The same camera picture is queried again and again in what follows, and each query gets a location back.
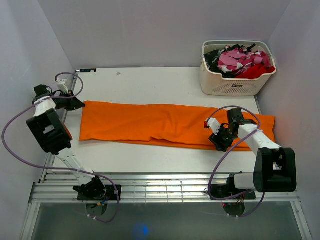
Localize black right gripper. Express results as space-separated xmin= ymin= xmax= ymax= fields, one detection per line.
xmin=208 ymin=123 xmax=237 ymax=153

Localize orange trousers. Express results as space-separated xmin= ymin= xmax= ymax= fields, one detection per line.
xmin=78 ymin=100 xmax=276 ymax=152

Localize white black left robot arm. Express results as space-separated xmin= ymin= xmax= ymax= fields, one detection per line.
xmin=26 ymin=84 xmax=107 ymax=200

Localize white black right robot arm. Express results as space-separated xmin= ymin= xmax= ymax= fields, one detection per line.
xmin=204 ymin=105 xmax=297 ymax=201

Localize black label sticker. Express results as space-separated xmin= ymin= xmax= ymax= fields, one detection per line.
xmin=79 ymin=68 xmax=97 ymax=73

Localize cream plastic laundry basket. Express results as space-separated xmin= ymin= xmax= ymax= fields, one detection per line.
xmin=199 ymin=40 xmax=277 ymax=96

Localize red garment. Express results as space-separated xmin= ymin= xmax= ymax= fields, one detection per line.
xmin=236 ymin=64 xmax=276 ymax=80

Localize pink patterned garment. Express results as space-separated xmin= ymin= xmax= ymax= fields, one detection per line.
xmin=217 ymin=48 xmax=271 ymax=74

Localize black garment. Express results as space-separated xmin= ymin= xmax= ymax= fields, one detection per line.
xmin=204 ymin=49 xmax=223 ymax=73

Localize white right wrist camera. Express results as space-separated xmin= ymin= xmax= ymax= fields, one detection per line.
xmin=204 ymin=117 xmax=221 ymax=135

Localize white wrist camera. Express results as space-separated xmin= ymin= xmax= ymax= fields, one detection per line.
xmin=56 ymin=78 xmax=71 ymax=94
xmin=204 ymin=117 xmax=221 ymax=135

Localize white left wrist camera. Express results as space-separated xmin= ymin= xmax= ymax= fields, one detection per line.
xmin=56 ymin=78 xmax=71 ymax=94

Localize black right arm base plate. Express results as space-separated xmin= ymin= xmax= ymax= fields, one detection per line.
xmin=210 ymin=183 xmax=246 ymax=200

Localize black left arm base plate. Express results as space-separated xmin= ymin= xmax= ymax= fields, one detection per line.
xmin=76 ymin=184 xmax=122 ymax=202

